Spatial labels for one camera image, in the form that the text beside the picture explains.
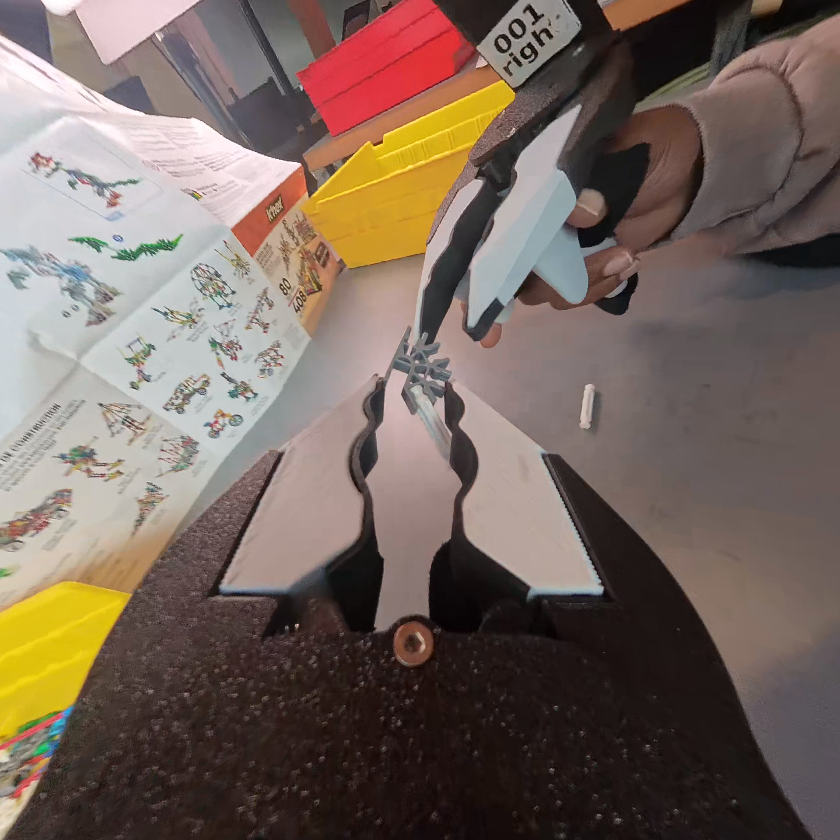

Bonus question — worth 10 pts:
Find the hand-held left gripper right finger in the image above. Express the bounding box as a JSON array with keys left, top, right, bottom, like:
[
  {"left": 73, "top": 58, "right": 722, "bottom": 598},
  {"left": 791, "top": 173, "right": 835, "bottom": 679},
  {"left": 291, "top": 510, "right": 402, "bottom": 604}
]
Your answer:
[{"left": 428, "top": 379, "right": 604, "bottom": 632}]

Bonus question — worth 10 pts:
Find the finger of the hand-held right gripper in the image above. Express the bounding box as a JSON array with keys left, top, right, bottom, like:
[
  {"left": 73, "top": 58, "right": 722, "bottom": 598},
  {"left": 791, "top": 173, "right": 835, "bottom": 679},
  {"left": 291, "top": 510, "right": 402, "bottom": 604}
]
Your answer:
[
  {"left": 413, "top": 176, "right": 503, "bottom": 342},
  {"left": 462, "top": 104, "right": 585, "bottom": 341}
]

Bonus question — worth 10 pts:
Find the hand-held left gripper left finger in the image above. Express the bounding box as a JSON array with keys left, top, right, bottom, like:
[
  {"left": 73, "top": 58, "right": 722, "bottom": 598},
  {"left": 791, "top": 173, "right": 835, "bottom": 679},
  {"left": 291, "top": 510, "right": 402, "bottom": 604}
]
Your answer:
[{"left": 220, "top": 375, "right": 388, "bottom": 632}]

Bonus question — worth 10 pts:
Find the grey toy connector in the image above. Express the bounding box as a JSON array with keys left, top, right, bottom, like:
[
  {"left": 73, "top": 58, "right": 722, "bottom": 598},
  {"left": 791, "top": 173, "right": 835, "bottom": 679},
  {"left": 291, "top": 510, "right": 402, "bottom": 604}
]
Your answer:
[{"left": 384, "top": 328, "right": 454, "bottom": 416}]

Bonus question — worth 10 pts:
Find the person's right forearm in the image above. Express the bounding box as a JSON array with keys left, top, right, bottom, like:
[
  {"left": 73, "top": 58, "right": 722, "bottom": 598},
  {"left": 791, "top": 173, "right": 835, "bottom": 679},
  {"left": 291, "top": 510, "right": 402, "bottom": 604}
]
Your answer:
[{"left": 669, "top": 13, "right": 840, "bottom": 257}]

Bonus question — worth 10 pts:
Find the person's right hand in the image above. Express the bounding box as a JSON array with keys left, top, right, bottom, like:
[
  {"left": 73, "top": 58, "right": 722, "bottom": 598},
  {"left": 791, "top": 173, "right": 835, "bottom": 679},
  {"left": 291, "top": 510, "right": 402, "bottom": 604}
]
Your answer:
[{"left": 459, "top": 101, "right": 706, "bottom": 349}]

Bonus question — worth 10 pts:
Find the yellow plastic bin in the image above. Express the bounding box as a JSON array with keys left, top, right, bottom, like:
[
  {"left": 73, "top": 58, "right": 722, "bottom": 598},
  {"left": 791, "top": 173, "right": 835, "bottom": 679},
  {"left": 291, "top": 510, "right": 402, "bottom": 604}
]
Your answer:
[
  {"left": 0, "top": 581, "right": 132, "bottom": 803},
  {"left": 301, "top": 82, "right": 516, "bottom": 270}
]

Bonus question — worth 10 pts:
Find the red plastic bin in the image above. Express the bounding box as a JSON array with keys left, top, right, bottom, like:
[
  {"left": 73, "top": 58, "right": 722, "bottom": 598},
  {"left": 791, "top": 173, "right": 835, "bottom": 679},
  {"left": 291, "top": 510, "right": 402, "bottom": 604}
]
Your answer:
[{"left": 297, "top": 0, "right": 476, "bottom": 137}]

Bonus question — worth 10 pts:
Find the folded instruction sheet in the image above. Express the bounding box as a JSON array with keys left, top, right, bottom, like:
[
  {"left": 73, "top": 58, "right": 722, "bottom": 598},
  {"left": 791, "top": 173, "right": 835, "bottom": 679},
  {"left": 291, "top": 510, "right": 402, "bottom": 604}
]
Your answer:
[{"left": 0, "top": 36, "right": 312, "bottom": 611}]

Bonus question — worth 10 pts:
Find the pile of toy building parts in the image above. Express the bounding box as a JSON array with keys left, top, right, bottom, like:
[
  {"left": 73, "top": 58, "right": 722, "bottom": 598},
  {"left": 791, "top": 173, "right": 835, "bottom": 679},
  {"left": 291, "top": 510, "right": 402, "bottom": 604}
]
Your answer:
[{"left": 0, "top": 705, "right": 73, "bottom": 803}]

